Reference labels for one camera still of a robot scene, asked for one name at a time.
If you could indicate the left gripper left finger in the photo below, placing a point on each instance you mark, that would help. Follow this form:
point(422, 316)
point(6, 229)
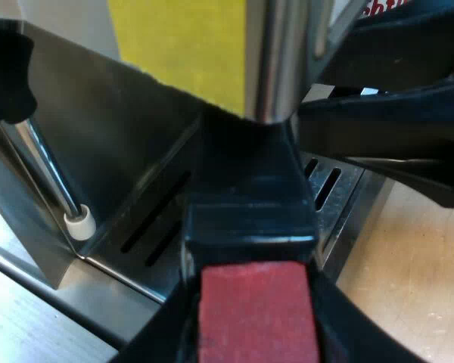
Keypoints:
point(170, 332)

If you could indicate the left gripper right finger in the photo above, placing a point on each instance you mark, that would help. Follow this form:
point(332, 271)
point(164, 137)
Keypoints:
point(340, 332)

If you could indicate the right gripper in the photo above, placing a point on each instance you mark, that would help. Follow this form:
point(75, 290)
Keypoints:
point(405, 49)

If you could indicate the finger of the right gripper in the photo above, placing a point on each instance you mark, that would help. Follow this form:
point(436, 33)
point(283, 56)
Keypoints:
point(435, 181)

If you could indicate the steel espresso machine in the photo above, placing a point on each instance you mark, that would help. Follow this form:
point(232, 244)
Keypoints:
point(109, 143)

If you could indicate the white mug with red and black print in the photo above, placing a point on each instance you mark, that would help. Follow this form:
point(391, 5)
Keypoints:
point(378, 7)

